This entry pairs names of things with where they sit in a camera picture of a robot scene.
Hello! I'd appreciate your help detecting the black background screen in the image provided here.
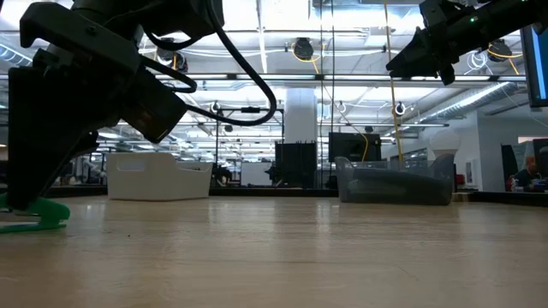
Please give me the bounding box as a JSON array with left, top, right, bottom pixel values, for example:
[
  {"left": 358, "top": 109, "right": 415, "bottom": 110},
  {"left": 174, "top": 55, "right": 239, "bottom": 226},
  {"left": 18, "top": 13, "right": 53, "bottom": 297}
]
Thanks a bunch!
[{"left": 328, "top": 132, "right": 382, "bottom": 163}]

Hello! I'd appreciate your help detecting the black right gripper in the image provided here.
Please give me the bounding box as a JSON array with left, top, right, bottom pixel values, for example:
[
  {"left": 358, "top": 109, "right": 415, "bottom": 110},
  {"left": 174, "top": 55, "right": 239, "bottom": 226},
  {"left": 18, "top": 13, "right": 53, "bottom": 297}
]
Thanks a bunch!
[{"left": 384, "top": 0, "right": 479, "bottom": 86}]

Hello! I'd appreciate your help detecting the ceiling cable reel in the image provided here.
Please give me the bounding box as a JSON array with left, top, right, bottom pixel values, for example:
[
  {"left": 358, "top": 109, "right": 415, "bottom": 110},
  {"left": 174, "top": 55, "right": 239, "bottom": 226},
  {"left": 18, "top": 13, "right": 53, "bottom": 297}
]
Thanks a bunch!
[
  {"left": 156, "top": 37, "right": 189, "bottom": 74},
  {"left": 486, "top": 40, "right": 524, "bottom": 64},
  {"left": 292, "top": 37, "right": 316, "bottom": 62}
]

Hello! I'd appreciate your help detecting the green mini stapler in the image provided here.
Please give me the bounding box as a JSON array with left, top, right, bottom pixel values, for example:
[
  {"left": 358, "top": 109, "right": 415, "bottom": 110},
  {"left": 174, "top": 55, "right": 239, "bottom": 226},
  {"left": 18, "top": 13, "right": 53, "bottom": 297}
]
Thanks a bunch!
[{"left": 0, "top": 192, "right": 72, "bottom": 234}]

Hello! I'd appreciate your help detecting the dark translucent plastic bin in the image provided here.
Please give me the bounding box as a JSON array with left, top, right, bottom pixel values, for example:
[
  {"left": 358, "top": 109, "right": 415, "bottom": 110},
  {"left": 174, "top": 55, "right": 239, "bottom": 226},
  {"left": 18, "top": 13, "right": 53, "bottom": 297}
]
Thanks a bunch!
[{"left": 335, "top": 153, "right": 456, "bottom": 205}]

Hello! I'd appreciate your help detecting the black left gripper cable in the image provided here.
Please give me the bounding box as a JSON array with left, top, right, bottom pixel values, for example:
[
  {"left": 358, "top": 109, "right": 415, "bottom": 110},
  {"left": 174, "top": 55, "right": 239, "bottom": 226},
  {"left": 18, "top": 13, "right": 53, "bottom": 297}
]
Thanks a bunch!
[{"left": 140, "top": 0, "right": 278, "bottom": 128}]

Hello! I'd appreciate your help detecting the black background frame rig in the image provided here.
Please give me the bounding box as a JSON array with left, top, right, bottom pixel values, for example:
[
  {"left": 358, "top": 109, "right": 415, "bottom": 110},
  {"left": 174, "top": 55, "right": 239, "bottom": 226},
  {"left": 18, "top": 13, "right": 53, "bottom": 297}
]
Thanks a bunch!
[{"left": 215, "top": 106, "right": 286, "bottom": 189}]

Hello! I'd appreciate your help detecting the light grey plastic bin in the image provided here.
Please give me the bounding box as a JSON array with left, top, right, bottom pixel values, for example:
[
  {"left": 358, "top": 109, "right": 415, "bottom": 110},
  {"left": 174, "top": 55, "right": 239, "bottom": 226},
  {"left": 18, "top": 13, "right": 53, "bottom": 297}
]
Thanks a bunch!
[{"left": 105, "top": 152, "right": 214, "bottom": 201}]

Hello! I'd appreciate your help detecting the black background cabinet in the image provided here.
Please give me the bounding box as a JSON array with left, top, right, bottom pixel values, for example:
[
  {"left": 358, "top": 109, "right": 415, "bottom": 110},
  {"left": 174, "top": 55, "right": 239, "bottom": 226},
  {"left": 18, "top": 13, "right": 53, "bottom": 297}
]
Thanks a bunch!
[{"left": 274, "top": 142, "right": 319, "bottom": 189}]

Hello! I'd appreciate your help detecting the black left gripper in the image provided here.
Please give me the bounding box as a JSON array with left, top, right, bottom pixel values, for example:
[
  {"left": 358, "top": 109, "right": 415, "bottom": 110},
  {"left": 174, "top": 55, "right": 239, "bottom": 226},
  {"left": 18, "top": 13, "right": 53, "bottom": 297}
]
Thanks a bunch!
[{"left": 6, "top": 3, "right": 142, "bottom": 210}]

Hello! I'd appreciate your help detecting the white background board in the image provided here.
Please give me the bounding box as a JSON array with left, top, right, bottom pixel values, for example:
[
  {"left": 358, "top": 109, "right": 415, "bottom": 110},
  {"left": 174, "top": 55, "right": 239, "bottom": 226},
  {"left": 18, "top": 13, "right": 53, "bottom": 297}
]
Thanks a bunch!
[{"left": 240, "top": 162, "right": 273, "bottom": 187}]

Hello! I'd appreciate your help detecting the person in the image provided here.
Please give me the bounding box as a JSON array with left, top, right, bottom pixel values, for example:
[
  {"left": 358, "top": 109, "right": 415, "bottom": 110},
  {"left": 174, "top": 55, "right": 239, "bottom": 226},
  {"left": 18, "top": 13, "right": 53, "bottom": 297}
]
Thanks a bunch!
[{"left": 511, "top": 156, "right": 548, "bottom": 193}]

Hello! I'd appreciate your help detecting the computer monitor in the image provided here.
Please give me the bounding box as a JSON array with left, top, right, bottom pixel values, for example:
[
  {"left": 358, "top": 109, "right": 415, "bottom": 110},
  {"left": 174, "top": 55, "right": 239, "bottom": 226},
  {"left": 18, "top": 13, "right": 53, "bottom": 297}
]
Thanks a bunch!
[{"left": 520, "top": 23, "right": 548, "bottom": 108}]

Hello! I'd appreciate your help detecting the yellow hanging cable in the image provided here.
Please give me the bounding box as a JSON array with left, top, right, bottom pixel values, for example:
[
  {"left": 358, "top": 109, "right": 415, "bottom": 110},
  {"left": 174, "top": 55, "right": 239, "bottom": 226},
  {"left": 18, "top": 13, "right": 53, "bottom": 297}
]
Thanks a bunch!
[{"left": 384, "top": 0, "right": 404, "bottom": 163}]

